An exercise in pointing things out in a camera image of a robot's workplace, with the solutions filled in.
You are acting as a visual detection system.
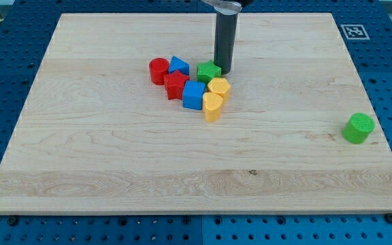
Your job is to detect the blue cube block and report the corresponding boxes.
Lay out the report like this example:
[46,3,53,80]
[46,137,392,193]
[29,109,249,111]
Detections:
[182,80,206,110]

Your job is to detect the light wooden board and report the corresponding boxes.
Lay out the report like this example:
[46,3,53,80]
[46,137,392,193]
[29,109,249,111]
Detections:
[0,13,392,216]

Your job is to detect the green cylinder block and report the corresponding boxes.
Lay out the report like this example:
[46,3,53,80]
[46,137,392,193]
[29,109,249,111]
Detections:
[342,112,376,144]

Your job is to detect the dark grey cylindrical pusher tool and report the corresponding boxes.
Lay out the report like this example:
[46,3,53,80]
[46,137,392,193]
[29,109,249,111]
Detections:
[214,9,238,74]

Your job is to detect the yellow heart block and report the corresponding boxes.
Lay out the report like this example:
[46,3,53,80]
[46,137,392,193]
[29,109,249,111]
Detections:
[202,92,224,123]

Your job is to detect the yellow pentagon block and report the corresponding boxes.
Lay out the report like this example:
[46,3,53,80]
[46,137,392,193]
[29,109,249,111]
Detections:
[208,78,231,103]

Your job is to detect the red cylinder block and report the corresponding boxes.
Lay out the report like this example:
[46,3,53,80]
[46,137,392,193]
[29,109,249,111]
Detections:
[149,57,169,85]

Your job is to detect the green star block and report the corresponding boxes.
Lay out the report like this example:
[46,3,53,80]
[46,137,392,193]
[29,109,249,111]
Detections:
[197,60,221,84]

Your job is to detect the red star block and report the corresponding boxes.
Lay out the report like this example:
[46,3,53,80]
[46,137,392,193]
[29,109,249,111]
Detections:
[163,70,190,100]

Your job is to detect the blue triangle block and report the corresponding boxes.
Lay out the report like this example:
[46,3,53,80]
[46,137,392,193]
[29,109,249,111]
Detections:
[168,56,190,76]

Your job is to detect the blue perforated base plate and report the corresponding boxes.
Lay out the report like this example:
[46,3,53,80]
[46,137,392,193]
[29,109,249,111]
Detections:
[0,0,392,244]

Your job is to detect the white fiducial marker tag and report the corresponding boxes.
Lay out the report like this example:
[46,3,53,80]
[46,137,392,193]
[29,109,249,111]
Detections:
[341,24,370,40]

